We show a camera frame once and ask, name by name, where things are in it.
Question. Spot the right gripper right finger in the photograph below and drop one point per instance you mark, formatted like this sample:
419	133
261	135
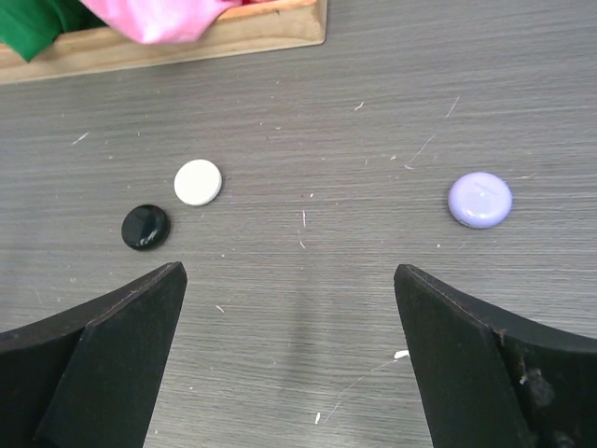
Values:
491	378

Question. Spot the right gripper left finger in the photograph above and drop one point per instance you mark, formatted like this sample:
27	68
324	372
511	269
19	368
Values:
90	376

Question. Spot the black earbud case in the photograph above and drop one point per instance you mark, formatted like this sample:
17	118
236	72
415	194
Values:
145	227

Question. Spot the purple earbud case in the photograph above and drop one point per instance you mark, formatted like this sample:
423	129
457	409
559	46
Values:
480	200

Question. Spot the white earbud case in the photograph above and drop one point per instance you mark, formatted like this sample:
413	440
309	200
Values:
197	182

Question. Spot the green t-shirt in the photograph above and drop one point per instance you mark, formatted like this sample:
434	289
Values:
29	27

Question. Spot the pink t-shirt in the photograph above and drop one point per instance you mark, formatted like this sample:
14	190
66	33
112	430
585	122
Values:
151	22

